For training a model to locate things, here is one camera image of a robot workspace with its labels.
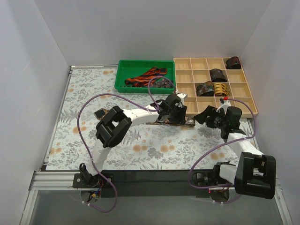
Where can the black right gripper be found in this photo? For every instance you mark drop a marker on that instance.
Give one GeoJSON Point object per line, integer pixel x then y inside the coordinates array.
{"type": "Point", "coordinates": [211, 118]}

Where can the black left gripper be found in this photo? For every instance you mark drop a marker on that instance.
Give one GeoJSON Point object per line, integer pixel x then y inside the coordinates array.
{"type": "Point", "coordinates": [176, 115]}

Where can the brown cat print tie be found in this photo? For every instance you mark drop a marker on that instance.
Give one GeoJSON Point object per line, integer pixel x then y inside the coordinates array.
{"type": "Point", "coordinates": [189, 122]}

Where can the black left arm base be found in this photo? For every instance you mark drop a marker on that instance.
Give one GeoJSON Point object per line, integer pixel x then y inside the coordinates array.
{"type": "Point", "coordinates": [96, 182]}

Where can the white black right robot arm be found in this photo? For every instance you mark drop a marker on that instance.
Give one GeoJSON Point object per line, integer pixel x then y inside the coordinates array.
{"type": "Point", "coordinates": [255, 173]}

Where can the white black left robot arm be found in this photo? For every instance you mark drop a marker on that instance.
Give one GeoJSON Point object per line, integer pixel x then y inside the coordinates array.
{"type": "Point", "coordinates": [114, 125]}

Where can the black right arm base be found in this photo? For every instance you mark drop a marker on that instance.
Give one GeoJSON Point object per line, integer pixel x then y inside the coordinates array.
{"type": "Point", "coordinates": [205, 179]}

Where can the rolled green brown tie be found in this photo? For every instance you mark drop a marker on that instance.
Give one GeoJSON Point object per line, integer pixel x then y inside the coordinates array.
{"type": "Point", "coordinates": [205, 89]}

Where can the rolled yellow black tie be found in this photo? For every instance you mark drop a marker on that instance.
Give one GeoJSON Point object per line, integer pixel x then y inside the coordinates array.
{"type": "Point", "coordinates": [220, 89]}

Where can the wooden compartment organizer box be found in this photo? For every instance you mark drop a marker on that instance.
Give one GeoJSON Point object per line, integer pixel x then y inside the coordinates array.
{"type": "Point", "coordinates": [207, 80]}

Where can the floral print table mat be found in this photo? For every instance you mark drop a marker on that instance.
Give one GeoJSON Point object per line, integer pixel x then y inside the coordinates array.
{"type": "Point", "coordinates": [146, 147]}

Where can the dark blue patterned tie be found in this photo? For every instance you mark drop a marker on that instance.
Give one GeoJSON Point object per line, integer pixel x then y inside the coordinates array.
{"type": "Point", "coordinates": [163, 83]}

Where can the rolled dark floral tie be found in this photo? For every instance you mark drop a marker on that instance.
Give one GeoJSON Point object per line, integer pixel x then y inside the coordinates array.
{"type": "Point", "coordinates": [217, 76]}

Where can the orange navy striped tie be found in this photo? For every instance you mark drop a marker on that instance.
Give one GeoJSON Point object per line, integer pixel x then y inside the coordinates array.
{"type": "Point", "coordinates": [153, 74]}

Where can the rolled dark red tie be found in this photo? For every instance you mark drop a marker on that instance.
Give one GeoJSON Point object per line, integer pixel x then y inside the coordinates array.
{"type": "Point", "coordinates": [233, 63]}

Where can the green plastic tray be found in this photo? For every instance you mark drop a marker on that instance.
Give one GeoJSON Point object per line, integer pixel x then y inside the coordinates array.
{"type": "Point", "coordinates": [133, 68]}

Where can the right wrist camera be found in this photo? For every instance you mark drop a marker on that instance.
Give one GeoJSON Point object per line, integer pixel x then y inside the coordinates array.
{"type": "Point", "coordinates": [224, 104]}

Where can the aluminium frame rail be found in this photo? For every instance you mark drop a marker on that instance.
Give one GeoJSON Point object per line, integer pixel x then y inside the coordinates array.
{"type": "Point", "coordinates": [60, 180]}

